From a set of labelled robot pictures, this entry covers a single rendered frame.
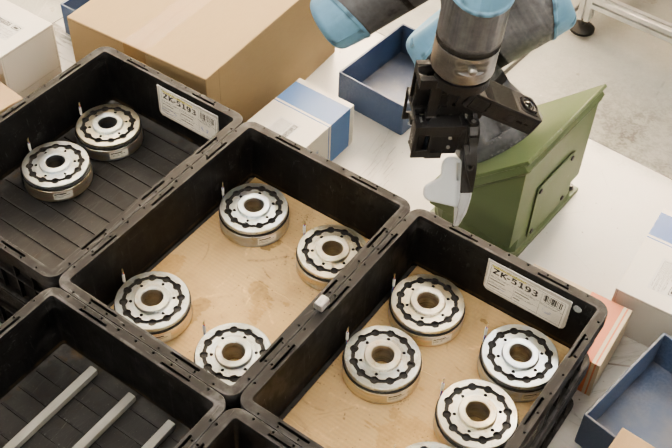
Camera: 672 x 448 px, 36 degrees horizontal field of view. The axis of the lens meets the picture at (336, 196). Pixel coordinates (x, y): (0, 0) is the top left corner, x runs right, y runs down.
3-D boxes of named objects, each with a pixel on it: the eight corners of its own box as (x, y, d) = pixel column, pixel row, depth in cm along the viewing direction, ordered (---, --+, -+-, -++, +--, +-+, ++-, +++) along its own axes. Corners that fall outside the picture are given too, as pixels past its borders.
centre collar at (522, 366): (514, 333, 136) (515, 331, 135) (545, 353, 134) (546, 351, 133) (493, 356, 133) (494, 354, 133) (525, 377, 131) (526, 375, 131)
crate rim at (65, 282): (248, 129, 156) (248, 117, 154) (414, 215, 144) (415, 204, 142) (55, 293, 133) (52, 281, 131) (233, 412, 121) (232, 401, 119)
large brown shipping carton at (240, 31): (214, 1, 214) (208, -84, 199) (335, 52, 203) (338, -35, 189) (83, 105, 190) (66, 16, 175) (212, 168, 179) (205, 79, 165)
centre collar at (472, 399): (472, 389, 130) (473, 387, 129) (504, 412, 127) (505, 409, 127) (449, 414, 127) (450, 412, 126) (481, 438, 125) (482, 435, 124)
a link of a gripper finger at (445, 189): (418, 226, 128) (420, 153, 126) (464, 224, 129) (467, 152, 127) (424, 232, 125) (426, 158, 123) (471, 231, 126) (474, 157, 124)
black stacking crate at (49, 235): (113, 100, 174) (104, 46, 166) (249, 174, 163) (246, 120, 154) (-76, 238, 151) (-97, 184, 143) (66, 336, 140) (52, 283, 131)
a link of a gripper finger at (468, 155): (452, 187, 128) (454, 118, 126) (465, 187, 128) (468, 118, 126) (461, 195, 123) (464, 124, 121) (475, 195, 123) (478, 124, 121)
